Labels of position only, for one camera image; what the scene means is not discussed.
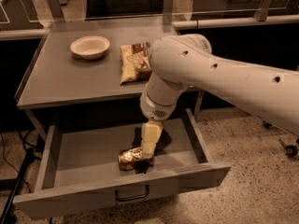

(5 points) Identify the black stand pole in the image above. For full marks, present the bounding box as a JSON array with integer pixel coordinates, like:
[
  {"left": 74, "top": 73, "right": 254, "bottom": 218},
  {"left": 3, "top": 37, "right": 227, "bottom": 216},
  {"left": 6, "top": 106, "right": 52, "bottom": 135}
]
[{"left": 0, "top": 147, "right": 34, "bottom": 224}]

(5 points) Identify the clear acrylic barrier panel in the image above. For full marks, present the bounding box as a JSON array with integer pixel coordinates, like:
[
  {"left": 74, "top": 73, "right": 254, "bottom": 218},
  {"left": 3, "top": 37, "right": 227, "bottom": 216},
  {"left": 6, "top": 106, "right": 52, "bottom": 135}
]
[{"left": 0, "top": 0, "right": 299, "bottom": 30}]

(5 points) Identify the open grey top drawer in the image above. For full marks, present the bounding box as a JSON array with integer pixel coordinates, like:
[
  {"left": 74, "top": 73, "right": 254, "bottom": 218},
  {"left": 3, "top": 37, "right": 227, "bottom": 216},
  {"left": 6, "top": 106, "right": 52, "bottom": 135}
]
[{"left": 13, "top": 109, "right": 231, "bottom": 219}]

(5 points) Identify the black caster wheel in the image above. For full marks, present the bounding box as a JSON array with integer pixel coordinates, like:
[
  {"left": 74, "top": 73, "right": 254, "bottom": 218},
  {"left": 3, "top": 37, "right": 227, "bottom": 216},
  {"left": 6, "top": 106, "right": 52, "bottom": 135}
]
[{"left": 278, "top": 139, "right": 299, "bottom": 158}]

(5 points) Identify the grey counter cabinet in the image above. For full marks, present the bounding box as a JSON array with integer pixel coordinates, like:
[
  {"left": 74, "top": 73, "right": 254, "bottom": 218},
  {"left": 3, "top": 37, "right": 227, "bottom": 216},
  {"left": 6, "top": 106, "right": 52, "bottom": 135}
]
[{"left": 16, "top": 16, "right": 196, "bottom": 137}]

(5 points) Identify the black floor cable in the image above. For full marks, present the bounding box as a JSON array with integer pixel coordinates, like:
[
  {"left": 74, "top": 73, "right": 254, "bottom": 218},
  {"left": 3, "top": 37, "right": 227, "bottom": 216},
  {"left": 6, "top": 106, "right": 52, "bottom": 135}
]
[{"left": 0, "top": 131, "right": 33, "bottom": 194}]

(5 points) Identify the brown sea salt chip bag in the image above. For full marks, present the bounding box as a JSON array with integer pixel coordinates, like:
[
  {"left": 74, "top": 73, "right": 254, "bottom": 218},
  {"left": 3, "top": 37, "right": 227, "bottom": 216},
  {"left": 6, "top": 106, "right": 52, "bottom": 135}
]
[{"left": 120, "top": 42, "right": 151, "bottom": 84}]

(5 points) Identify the white paper bowl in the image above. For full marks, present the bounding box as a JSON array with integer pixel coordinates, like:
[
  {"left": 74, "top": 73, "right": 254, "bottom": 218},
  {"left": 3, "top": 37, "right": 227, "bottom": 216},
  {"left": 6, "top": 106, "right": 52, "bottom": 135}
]
[{"left": 70, "top": 35, "right": 110, "bottom": 60}]

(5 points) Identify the black drawer handle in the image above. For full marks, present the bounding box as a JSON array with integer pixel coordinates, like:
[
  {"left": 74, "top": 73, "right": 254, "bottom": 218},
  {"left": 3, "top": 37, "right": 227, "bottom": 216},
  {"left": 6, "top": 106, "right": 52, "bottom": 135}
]
[{"left": 115, "top": 185, "right": 150, "bottom": 203}]

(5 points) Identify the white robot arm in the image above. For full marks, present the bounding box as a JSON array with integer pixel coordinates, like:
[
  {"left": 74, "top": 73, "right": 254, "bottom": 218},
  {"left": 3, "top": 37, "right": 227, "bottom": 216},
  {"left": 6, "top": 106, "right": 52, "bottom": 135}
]
[{"left": 140, "top": 35, "right": 299, "bottom": 136}]

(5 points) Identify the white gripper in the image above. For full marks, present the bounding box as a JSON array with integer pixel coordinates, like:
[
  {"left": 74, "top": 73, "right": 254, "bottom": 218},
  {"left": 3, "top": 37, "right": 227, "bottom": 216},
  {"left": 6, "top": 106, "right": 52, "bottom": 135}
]
[{"left": 140, "top": 73, "right": 187, "bottom": 159}]

